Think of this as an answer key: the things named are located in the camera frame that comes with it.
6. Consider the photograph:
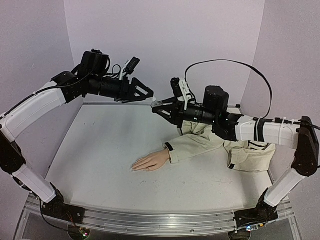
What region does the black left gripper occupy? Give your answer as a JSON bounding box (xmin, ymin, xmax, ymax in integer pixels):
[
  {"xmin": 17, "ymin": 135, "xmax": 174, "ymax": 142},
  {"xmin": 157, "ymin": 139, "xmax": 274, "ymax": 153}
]
[{"xmin": 90, "ymin": 73, "xmax": 156, "ymax": 104}]

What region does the clear nail polish bottle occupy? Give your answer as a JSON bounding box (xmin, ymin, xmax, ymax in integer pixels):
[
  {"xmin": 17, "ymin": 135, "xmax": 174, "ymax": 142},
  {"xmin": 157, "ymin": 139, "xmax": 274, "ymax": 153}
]
[{"xmin": 151, "ymin": 100, "xmax": 163, "ymax": 109}]

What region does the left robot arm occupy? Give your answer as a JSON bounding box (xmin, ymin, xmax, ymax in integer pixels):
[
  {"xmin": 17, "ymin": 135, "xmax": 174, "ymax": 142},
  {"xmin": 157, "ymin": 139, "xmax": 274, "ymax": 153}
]
[{"xmin": 0, "ymin": 49, "xmax": 154, "ymax": 219}]

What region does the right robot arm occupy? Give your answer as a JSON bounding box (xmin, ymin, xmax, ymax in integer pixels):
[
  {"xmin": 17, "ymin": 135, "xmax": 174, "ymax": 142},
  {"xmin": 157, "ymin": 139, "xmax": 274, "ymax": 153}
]
[{"xmin": 151, "ymin": 86, "xmax": 320, "ymax": 208}]

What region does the mannequin hand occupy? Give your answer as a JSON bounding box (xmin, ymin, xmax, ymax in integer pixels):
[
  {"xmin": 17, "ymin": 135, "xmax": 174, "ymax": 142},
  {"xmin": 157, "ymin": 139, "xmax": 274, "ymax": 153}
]
[{"xmin": 131, "ymin": 149, "xmax": 170, "ymax": 172}]

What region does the beige jacket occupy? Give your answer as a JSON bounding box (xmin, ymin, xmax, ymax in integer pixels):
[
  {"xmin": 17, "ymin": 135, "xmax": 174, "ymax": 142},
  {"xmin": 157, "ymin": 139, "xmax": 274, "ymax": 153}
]
[{"xmin": 163, "ymin": 121, "xmax": 276, "ymax": 172}]

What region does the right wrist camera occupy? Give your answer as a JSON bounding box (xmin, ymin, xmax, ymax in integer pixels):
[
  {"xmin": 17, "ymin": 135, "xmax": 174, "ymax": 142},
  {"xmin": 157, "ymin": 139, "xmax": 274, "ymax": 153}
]
[{"xmin": 170, "ymin": 77, "xmax": 196, "ymax": 111}]

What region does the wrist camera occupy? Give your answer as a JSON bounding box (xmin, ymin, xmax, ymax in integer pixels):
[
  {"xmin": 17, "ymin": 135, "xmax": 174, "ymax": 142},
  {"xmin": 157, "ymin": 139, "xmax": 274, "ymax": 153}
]
[
  {"xmin": 170, "ymin": 77, "xmax": 196, "ymax": 111},
  {"xmin": 119, "ymin": 56, "xmax": 141, "ymax": 80}
]

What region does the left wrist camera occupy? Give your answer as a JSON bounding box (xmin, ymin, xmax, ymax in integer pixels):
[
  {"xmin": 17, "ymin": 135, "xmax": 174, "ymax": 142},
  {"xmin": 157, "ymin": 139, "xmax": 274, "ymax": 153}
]
[{"xmin": 119, "ymin": 56, "xmax": 141, "ymax": 80}]

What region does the black right camera cable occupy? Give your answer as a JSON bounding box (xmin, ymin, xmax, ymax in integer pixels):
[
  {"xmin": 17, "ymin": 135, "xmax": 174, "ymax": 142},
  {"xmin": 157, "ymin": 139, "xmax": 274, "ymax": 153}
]
[{"xmin": 184, "ymin": 59, "xmax": 273, "ymax": 118}]

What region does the aluminium front rail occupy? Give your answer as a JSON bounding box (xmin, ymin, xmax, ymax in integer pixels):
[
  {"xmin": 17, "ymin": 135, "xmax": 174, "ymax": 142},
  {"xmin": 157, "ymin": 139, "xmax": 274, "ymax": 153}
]
[{"xmin": 26, "ymin": 200, "xmax": 301, "ymax": 240}]

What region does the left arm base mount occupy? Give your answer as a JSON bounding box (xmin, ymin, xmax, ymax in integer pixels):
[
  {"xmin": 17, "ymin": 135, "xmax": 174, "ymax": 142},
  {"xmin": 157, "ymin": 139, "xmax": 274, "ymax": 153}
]
[{"xmin": 40, "ymin": 183, "xmax": 85, "ymax": 225}]

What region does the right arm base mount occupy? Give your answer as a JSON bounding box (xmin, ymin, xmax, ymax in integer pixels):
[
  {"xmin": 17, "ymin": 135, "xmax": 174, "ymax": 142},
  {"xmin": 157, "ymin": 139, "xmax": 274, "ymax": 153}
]
[{"xmin": 233, "ymin": 188, "xmax": 279, "ymax": 229}]

